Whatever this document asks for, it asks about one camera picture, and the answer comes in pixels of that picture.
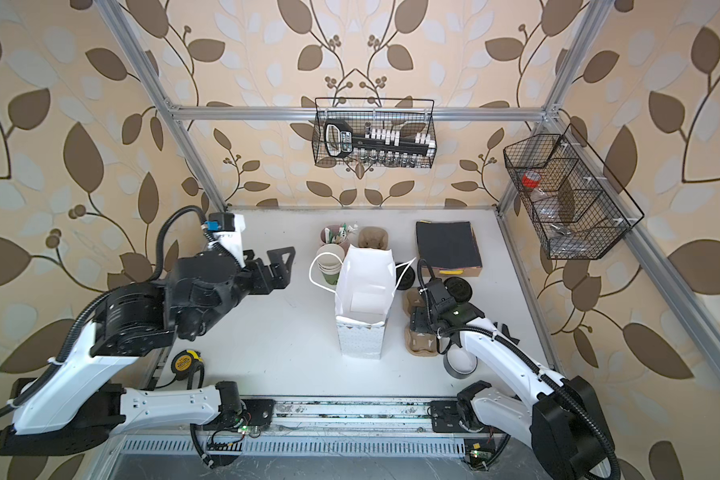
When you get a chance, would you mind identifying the black socket set rack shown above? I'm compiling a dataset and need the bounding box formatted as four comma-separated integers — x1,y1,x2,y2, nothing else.
320,120,437,159

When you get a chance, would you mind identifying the black wire basket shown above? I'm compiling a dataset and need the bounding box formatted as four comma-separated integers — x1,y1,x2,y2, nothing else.
311,96,438,169
503,125,644,260

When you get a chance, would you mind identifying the stack of coloured napkins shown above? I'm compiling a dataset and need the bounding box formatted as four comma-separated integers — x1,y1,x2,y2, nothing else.
415,220,483,276

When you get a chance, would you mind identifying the black paper coffee cup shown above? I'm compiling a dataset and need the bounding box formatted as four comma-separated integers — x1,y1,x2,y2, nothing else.
443,276,474,304

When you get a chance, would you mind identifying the stack of pulp cup carriers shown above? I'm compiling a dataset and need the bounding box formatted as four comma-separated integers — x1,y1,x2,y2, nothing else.
357,226,389,250

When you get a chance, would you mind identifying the black wire basket centre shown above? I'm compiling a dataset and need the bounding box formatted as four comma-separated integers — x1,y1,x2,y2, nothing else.
311,96,438,169

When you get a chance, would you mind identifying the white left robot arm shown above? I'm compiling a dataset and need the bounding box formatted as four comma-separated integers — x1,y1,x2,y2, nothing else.
0,247,296,456

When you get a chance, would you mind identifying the black wire basket right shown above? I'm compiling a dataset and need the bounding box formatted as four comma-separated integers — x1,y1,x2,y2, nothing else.
503,125,644,260

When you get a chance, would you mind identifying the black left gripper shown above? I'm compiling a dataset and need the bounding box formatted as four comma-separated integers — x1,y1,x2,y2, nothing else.
186,243,295,339

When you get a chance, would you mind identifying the grey tape roll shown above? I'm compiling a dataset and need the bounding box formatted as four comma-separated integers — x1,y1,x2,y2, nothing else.
443,349,479,379

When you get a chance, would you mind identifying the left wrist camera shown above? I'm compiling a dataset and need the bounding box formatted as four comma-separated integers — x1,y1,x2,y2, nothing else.
203,212,246,267

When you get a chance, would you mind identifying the stack of paper cups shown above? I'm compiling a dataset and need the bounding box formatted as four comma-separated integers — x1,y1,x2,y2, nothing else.
316,244,345,286

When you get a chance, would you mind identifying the white paper gift bag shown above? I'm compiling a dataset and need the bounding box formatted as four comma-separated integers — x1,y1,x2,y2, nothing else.
308,246,397,360

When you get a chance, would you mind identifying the stack of black cup lids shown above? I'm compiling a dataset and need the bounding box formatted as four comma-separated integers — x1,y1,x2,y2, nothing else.
395,262,416,291

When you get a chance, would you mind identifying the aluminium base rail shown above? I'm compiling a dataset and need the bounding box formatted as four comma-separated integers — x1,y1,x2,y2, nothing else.
107,395,601,460

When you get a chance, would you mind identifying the cardboard napkin box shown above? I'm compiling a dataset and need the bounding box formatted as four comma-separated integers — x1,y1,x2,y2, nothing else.
415,220,484,278

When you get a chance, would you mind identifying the pink cup of sachets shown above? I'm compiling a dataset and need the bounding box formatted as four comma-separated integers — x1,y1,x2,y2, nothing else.
319,223,358,251

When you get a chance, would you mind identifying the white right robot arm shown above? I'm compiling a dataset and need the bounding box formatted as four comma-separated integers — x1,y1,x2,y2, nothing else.
410,278,622,479

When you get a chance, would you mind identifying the plastic bottle red cap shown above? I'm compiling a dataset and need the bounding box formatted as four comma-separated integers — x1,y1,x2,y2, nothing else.
521,170,561,226

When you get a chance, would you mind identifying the pulp cup carrier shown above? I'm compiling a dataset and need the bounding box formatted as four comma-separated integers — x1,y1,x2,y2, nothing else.
403,288,438,357

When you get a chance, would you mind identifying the yellow tape measure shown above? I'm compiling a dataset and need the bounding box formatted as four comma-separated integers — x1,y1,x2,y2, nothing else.
170,350,203,379

